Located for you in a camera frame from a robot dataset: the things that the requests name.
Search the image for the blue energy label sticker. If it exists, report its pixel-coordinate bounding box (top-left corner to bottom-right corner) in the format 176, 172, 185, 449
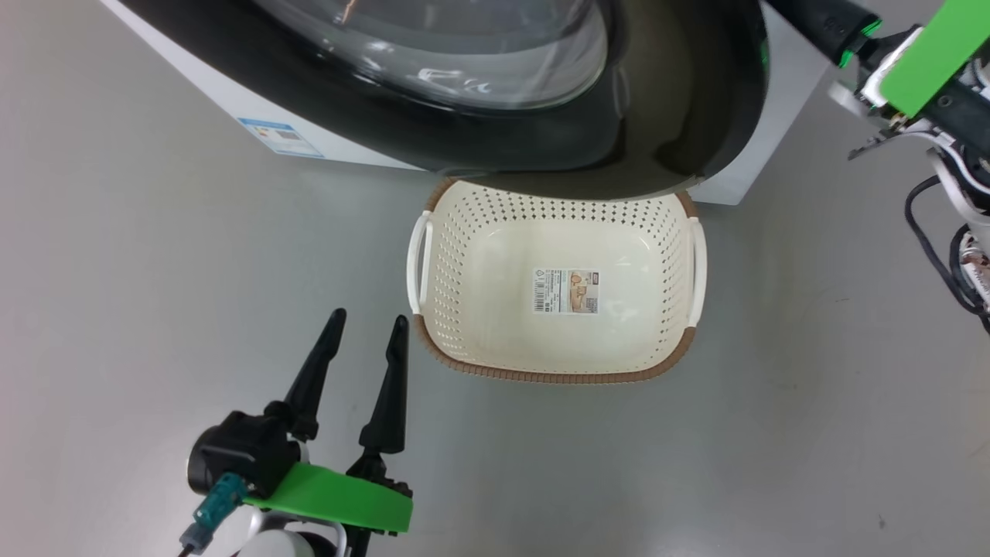
237, 117, 326, 160

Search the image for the black washing machine glass door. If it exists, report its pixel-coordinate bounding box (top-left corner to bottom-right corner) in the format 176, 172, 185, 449
116, 0, 771, 201

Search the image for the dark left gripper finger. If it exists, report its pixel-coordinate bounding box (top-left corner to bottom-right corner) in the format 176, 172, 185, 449
358, 314, 410, 457
282, 308, 347, 443

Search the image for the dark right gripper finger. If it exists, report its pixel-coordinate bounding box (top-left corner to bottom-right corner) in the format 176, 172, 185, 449
762, 0, 883, 70

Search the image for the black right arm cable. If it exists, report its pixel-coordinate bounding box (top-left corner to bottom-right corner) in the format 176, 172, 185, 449
904, 176, 990, 336

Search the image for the teal left camera connector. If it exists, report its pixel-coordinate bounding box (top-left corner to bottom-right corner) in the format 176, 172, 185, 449
179, 473, 249, 555

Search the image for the cream basket with brown rim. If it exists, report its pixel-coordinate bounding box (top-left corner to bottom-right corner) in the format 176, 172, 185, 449
406, 177, 708, 386

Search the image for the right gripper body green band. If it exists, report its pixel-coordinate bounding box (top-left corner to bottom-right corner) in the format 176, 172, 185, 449
828, 0, 990, 161

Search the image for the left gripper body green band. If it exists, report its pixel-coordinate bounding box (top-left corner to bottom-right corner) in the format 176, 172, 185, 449
242, 453, 415, 557

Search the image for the paper label in basket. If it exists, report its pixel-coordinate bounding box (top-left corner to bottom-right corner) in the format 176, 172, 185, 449
532, 267, 601, 316

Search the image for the white front-load washing machine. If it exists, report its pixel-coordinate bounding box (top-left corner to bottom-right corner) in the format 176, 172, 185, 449
101, 0, 833, 207

